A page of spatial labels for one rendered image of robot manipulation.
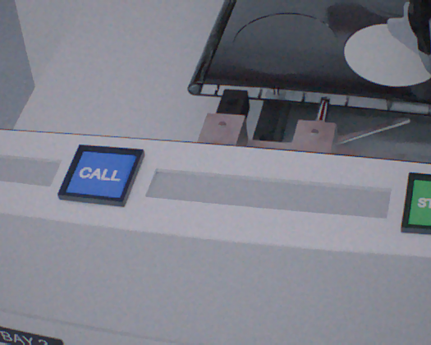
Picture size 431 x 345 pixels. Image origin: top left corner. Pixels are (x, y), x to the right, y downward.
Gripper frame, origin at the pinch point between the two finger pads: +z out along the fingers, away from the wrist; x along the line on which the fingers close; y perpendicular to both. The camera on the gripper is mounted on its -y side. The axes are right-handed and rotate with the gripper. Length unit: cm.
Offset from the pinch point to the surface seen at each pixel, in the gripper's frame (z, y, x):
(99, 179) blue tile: -5.2, 9.7, 32.6
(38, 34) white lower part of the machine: 26, 71, 1
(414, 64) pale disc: 1.3, 3.4, 0.1
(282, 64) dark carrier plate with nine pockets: 1.3, 13.4, 8.4
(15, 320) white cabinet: 10.6, 17.3, 41.9
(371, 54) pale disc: 1.3, 7.7, 1.8
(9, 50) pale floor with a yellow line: 91, 158, -35
